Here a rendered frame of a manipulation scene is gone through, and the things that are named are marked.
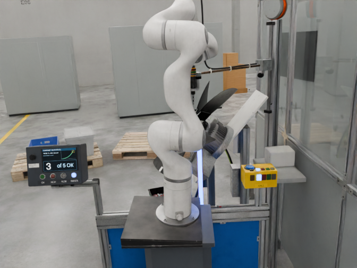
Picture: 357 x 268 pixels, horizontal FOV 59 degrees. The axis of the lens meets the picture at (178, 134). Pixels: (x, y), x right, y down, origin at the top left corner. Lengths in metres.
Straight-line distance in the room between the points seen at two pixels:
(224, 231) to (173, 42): 1.07
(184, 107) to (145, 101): 6.34
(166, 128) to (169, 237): 0.43
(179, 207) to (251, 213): 0.51
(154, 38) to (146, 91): 6.36
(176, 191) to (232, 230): 0.57
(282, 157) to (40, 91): 7.66
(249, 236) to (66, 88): 7.71
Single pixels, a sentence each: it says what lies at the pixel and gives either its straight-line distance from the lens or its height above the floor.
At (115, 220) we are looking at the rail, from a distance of 1.73.
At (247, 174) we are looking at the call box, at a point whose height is 1.06.
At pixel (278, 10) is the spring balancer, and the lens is 2.29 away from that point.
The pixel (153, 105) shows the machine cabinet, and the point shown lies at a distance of 7.54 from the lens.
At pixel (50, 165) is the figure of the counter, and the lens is 1.63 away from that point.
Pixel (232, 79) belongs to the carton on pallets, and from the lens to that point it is 10.14.
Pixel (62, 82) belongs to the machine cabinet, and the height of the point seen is 0.77.
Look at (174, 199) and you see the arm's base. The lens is 1.33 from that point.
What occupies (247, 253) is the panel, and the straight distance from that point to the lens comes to 1.89.
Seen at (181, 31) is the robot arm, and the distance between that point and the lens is 1.10.
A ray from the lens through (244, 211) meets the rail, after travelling 1.73.
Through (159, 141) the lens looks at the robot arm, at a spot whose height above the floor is 1.33.
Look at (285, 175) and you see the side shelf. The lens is 2.10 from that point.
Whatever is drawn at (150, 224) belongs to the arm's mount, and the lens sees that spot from 1.37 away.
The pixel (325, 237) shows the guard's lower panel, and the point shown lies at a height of 0.59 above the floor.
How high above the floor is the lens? 1.71
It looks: 17 degrees down
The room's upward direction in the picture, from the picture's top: 3 degrees counter-clockwise
